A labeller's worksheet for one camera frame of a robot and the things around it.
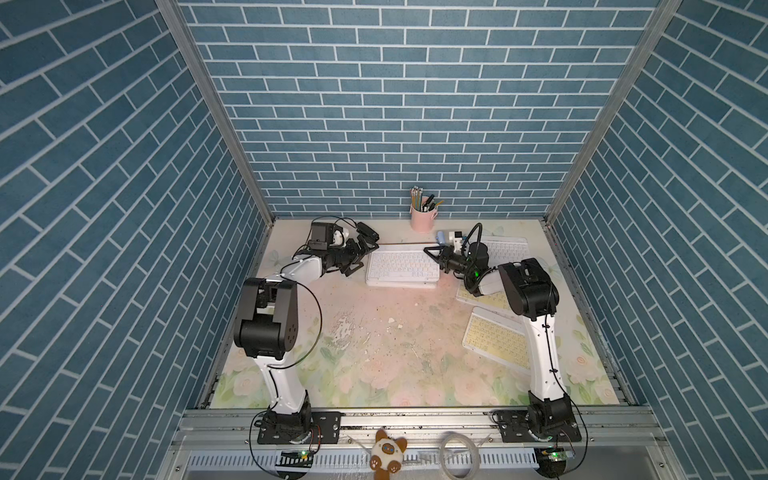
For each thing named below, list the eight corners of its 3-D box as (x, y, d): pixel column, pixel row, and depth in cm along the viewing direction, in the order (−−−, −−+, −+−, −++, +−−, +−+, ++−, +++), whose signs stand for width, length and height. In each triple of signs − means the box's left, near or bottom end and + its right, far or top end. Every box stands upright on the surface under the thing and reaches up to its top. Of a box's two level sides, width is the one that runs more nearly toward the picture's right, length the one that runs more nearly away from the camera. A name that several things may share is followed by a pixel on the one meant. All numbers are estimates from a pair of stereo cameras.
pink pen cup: (422, 237, 118) (424, 220, 110) (407, 225, 122) (407, 207, 115) (439, 225, 122) (442, 207, 115) (424, 214, 127) (426, 196, 119)
